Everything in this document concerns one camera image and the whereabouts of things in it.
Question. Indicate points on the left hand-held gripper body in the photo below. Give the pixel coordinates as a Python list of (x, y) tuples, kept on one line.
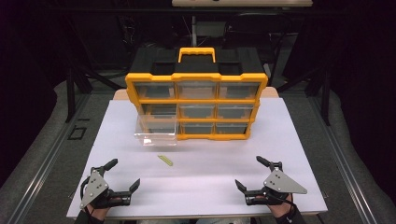
[(95, 186)]

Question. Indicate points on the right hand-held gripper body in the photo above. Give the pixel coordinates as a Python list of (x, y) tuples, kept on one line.
[(281, 183)]

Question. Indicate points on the small yellow-green stick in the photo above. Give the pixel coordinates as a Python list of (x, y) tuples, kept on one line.
[(165, 160)]

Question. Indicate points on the clear plastic drawer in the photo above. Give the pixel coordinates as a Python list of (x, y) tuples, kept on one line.
[(155, 134)]

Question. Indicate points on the yellow black organizer cabinet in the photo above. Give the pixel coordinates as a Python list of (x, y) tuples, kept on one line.
[(196, 67)]

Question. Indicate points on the person's right hand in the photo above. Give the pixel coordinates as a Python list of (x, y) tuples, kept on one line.
[(280, 209)]

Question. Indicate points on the person's left hand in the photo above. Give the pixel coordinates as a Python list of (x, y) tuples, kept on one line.
[(99, 212)]

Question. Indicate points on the black metal stand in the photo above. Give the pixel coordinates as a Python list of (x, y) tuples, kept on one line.
[(325, 93), (71, 93)]

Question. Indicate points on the set of clear closed drawers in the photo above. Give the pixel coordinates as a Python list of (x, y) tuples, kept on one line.
[(196, 90)]

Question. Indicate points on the grey metal pole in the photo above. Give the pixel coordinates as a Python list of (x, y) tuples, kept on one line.
[(194, 31)]

